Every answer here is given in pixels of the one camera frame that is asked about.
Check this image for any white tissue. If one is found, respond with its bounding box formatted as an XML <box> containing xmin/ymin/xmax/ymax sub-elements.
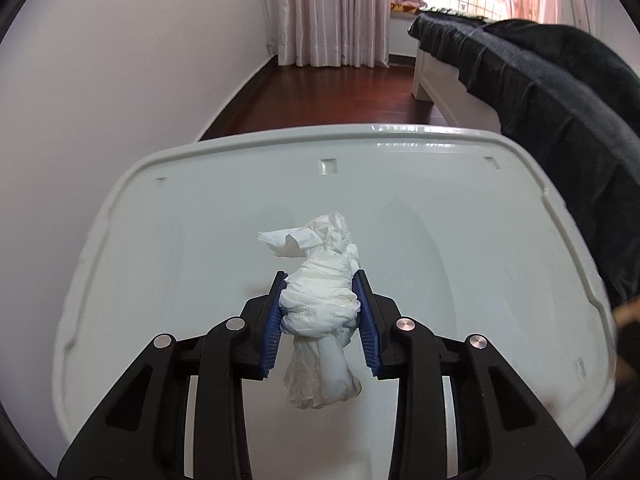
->
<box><xmin>257</xmin><ymin>210</ymin><xmax>363</xmax><ymax>411</ymax></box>

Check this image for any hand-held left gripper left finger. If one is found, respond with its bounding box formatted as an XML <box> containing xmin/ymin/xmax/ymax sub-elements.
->
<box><xmin>57</xmin><ymin>271</ymin><xmax>287</xmax><ymax>480</ymax></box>

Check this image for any black fleece blanket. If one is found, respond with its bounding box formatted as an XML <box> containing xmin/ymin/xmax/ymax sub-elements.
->
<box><xmin>484</xmin><ymin>18</ymin><xmax>640</xmax><ymax>141</ymax></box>

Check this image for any white plastic storage box lid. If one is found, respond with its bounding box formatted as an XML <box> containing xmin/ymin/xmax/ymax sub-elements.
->
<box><xmin>50</xmin><ymin>122</ymin><xmax>619</xmax><ymax>456</ymax></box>

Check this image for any white bed frame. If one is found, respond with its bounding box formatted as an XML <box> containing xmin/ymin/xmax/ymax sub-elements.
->
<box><xmin>412</xmin><ymin>47</ymin><xmax>503</xmax><ymax>132</ymax></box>

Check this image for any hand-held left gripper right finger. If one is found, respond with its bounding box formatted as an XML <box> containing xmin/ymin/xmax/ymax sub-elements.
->
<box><xmin>351</xmin><ymin>270</ymin><xmax>585</xmax><ymax>480</ymax></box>

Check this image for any white window seat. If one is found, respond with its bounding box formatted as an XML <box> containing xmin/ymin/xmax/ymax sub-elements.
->
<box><xmin>388</xmin><ymin>10</ymin><xmax>420</xmax><ymax>59</ymax></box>

